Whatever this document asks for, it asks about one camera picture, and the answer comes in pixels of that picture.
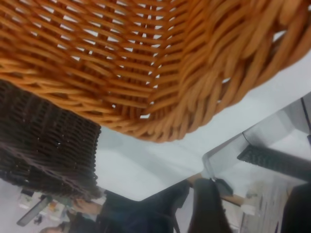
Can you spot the orange wicker basket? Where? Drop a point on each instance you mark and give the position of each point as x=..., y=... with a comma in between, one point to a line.
x=136, y=68

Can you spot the dark brown wicker basket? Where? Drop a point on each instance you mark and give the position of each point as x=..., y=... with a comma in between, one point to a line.
x=43, y=145

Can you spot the white side desk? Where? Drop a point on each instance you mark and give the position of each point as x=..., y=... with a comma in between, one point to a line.
x=223, y=160

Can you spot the person with long dark hair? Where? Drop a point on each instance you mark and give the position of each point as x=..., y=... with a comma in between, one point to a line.
x=206, y=211

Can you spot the black computer keyboard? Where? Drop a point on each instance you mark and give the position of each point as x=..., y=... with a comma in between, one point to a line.
x=267, y=160

